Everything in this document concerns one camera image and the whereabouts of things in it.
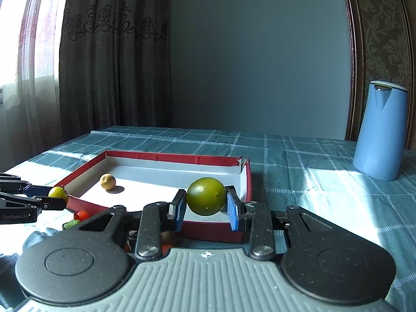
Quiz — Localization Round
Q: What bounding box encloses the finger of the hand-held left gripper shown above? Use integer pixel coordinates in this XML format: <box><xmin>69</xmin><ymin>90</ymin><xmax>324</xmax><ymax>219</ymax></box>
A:
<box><xmin>0</xmin><ymin>172</ymin><xmax>51</xmax><ymax>197</ymax></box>
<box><xmin>0</xmin><ymin>192</ymin><xmax>68</xmax><ymax>212</ymax></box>

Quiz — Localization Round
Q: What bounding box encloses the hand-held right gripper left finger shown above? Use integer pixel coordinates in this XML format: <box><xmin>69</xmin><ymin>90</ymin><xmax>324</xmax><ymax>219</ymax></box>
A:
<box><xmin>77</xmin><ymin>189</ymin><xmax>188</xmax><ymax>262</ymax></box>

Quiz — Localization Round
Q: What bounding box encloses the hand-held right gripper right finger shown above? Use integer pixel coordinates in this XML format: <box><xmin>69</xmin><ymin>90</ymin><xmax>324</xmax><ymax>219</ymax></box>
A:
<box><xmin>226</xmin><ymin>186</ymin><xmax>329</xmax><ymax>262</ymax></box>

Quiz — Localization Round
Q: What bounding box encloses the yellow green tomato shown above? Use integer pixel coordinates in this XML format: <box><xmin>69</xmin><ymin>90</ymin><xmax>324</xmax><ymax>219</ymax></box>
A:
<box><xmin>48</xmin><ymin>186</ymin><xmax>69</xmax><ymax>202</ymax></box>

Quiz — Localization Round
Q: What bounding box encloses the large green tomato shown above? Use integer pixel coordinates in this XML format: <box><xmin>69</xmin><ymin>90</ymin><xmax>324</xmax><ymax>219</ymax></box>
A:
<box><xmin>186</xmin><ymin>177</ymin><xmax>227</xmax><ymax>217</ymax></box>

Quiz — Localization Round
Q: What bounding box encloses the red cardboard box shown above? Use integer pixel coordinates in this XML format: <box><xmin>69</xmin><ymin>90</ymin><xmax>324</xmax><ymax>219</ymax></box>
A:
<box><xmin>55</xmin><ymin>150</ymin><xmax>253</xmax><ymax>244</ymax></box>

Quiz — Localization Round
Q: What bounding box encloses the brown longan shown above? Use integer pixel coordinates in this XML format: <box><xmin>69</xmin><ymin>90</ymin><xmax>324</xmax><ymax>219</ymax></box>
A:
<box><xmin>99</xmin><ymin>173</ymin><xmax>116</xmax><ymax>190</ymax></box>

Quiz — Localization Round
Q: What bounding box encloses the teal plaid tablecloth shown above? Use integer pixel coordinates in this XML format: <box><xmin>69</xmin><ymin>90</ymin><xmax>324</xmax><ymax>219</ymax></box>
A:
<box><xmin>0</xmin><ymin>125</ymin><xmax>416</xmax><ymax>312</ymax></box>

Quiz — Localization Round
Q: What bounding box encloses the white sheer curtain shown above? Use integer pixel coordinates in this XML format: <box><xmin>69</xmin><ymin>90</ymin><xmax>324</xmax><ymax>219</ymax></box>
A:
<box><xmin>0</xmin><ymin>0</ymin><xmax>67</xmax><ymax>178</ymax></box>

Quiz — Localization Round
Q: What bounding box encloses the brown patterned curtain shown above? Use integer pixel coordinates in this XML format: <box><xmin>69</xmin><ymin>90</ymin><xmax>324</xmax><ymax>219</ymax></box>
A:
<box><xmin>58</xmin><ymin>0</ymin><xmax>173</xmax><ymax>144</ymax></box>

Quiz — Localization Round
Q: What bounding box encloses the blue kettle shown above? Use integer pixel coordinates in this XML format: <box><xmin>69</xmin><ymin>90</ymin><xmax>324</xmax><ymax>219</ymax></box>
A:
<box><xmin>353</xmin><ymin>80</ymin><xmax>409</xmax><ymax>182</ymax></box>

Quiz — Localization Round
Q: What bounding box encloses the brown wooden wall frame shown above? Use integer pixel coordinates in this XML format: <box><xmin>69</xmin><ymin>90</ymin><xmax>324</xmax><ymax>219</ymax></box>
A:
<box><xmin>338</xmin><ymin>0</ymin><xmax>416</xmax><ymax>151</ymax></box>

